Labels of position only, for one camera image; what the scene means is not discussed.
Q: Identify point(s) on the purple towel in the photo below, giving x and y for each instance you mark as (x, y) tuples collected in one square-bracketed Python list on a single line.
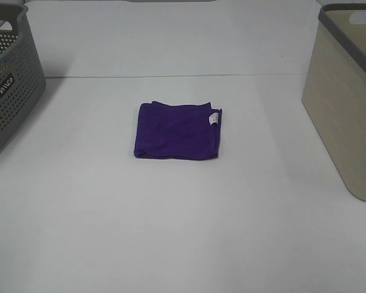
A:
[(188, 132)]

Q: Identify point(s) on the beige plastic basket grey rim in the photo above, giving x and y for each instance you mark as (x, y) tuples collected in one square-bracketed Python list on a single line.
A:
[(334, 94)]

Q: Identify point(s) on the grey perforated plastic basket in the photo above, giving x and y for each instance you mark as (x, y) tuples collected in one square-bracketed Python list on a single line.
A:
[(22, 81)]

